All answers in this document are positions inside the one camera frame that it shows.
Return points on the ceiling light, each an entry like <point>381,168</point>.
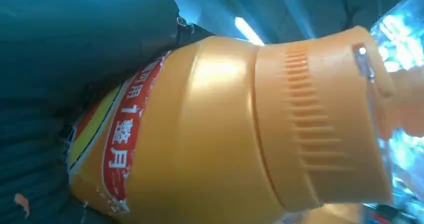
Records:
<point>246,29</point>

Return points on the orange drink bottle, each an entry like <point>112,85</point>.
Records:
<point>215,133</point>

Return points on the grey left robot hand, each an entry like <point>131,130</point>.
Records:
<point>82,40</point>

